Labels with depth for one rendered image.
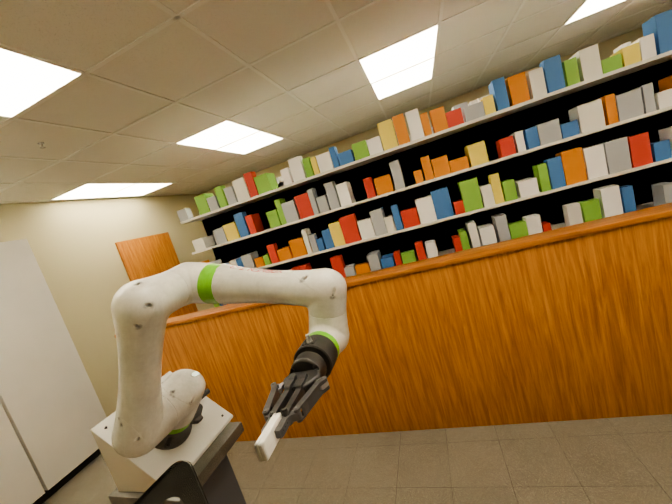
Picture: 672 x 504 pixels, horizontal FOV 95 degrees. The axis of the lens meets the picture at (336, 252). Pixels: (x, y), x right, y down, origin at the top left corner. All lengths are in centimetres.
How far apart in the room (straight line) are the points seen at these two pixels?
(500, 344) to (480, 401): 42
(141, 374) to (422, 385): 176
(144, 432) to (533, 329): 193
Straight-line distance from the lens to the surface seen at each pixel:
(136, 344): 91
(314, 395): 63
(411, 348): 217
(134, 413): 105
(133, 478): 138
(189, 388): 119
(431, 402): 238
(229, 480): 151
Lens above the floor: 163
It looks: 8 degrees down
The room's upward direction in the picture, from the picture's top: 17 degrees counter-clockwise
